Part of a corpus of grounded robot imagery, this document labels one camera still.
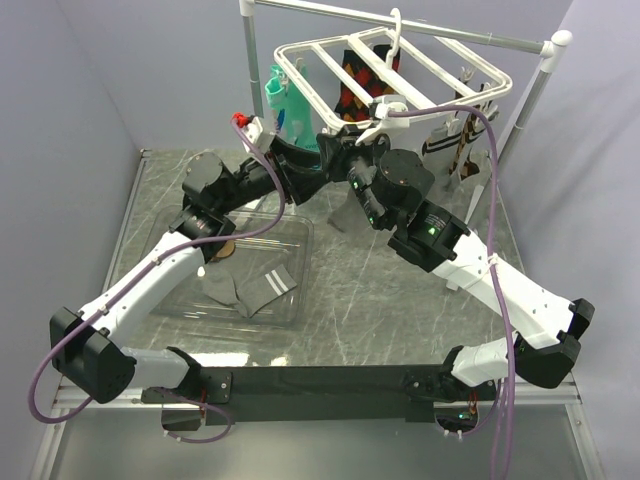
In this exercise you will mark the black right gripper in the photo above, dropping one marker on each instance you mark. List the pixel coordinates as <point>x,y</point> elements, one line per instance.
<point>337,150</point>

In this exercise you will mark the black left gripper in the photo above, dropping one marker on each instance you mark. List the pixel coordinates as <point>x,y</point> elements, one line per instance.
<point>301,183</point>

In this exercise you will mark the white clip sock hanger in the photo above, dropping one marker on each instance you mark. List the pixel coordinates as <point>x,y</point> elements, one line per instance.
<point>388,30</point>

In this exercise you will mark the brown argyle sock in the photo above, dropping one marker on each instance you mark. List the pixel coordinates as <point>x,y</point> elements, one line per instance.
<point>225,251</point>
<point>462,166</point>

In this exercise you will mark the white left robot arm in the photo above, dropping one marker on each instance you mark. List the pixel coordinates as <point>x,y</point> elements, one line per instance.
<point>88,346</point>

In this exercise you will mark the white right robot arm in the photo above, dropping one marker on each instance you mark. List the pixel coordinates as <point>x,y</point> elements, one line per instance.
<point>542,334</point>

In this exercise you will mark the teal patterned sock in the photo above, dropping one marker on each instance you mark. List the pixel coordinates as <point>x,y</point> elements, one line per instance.
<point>276,92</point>
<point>297,125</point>

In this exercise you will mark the grey striped hanging sock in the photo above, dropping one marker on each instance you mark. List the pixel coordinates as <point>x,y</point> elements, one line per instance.
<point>439,152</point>

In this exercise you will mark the clear plastic bin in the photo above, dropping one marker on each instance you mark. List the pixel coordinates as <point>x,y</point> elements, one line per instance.
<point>288,243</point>

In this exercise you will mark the brown argyle hanging sock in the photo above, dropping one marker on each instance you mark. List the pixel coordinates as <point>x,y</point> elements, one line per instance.
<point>462,166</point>

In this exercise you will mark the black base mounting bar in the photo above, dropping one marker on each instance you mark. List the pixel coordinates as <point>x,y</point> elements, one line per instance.
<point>253,394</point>

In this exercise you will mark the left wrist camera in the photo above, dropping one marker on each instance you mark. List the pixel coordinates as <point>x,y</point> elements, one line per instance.
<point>255,132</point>

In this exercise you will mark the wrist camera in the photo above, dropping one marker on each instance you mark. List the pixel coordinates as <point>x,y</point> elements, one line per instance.
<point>255,132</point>
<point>385,115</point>

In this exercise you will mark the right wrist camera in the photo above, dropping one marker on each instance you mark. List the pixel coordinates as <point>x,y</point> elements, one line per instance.
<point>385,115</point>

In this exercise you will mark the aluminium frame rail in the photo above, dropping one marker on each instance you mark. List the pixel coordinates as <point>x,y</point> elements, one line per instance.
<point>155,171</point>

